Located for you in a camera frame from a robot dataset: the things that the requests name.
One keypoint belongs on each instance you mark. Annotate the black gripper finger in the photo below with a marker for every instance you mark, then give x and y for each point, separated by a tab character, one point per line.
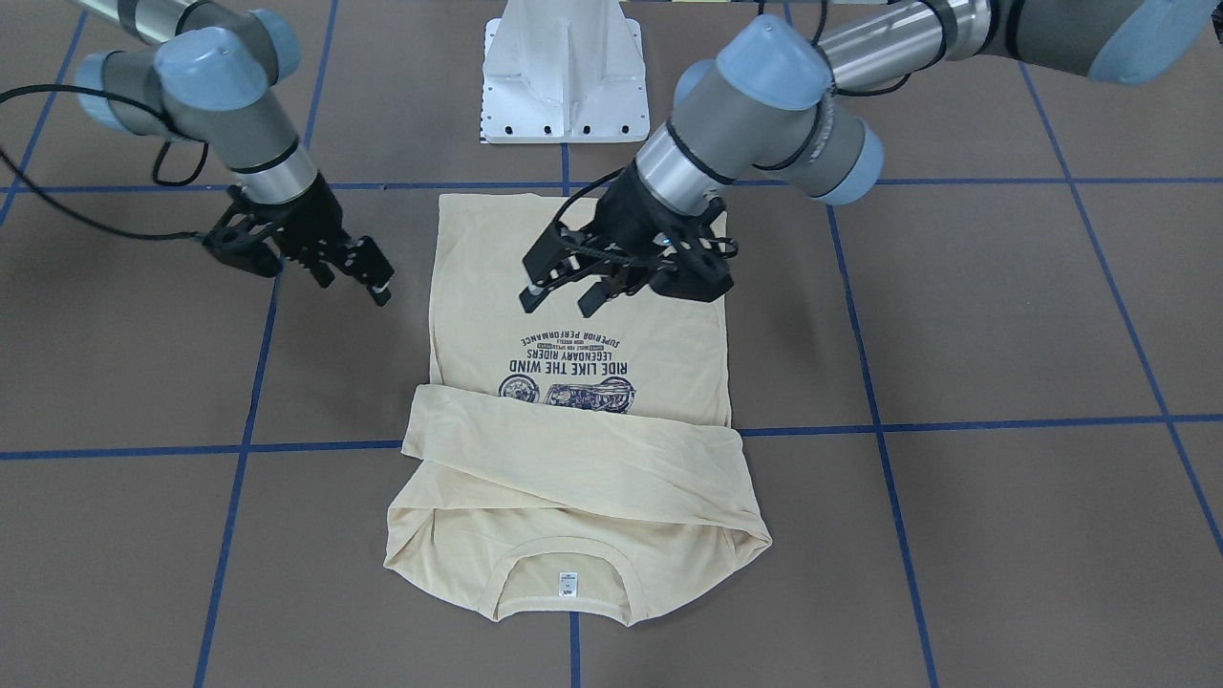
365	262
552	262

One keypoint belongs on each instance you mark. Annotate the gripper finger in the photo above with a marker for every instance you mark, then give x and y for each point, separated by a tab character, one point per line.
607	288
321	272

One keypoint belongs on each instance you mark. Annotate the cream long-sleeve printed shirt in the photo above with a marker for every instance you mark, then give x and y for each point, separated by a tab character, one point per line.
566	464

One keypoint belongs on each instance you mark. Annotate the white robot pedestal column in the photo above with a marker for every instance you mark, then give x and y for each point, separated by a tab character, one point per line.
564	72

